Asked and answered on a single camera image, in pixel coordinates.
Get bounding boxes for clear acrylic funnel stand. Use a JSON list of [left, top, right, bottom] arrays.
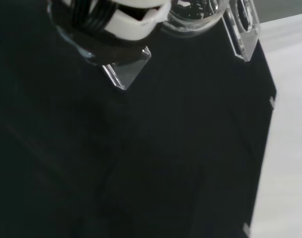
[[101, 0, 262, 90]]

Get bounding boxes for black table cloth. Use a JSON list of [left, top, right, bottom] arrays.
[[0, 0, 278, 238]]

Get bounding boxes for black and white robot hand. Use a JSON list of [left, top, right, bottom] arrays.
[[50, 0, 172, 42]]

